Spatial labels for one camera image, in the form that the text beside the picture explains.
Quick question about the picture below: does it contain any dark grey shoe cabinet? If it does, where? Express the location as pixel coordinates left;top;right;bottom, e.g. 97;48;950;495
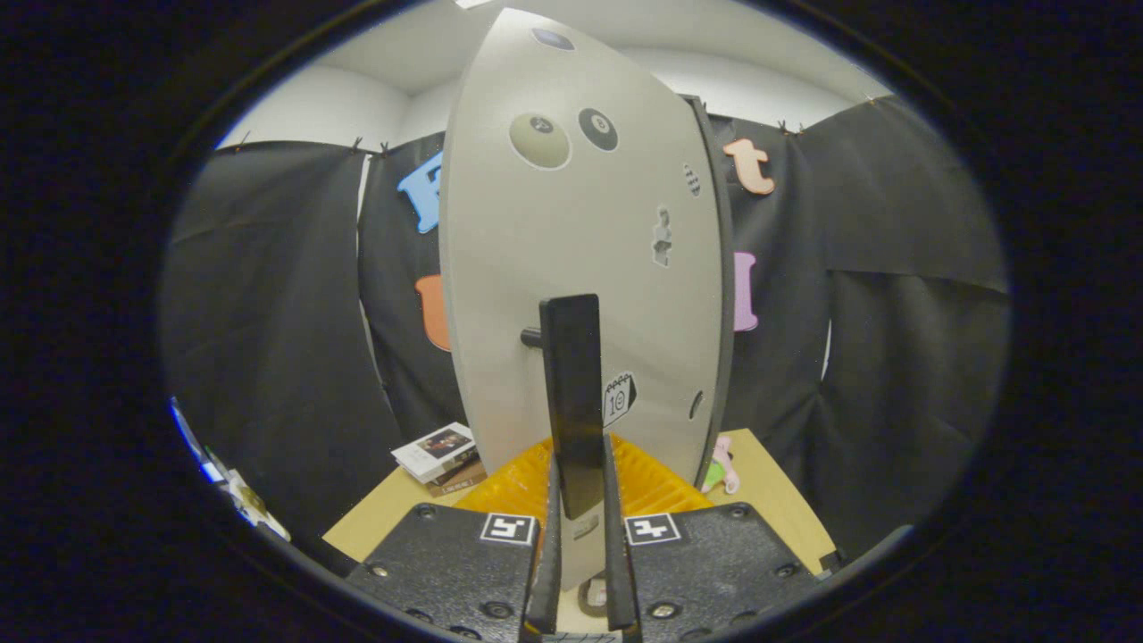
683;94;737;490

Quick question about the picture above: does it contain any black backdrop cloth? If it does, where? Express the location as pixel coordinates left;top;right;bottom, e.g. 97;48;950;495
165;94;1010;572

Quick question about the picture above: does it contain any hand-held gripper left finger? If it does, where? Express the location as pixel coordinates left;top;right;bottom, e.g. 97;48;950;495
346;435;563;642

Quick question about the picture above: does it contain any white book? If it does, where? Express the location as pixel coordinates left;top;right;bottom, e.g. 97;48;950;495
391;422;479;483

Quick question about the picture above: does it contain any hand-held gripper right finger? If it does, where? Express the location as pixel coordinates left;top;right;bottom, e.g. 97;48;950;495
604;435;822;642

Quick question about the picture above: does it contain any pink and green plush toy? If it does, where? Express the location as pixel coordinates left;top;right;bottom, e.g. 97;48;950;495
703;436;740;494

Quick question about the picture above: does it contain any light grey shoe cabinet door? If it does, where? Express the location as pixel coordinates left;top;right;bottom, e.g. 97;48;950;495
439;7;735;592

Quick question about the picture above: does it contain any colourful printed object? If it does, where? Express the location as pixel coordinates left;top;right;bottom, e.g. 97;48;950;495
170;397;291;541

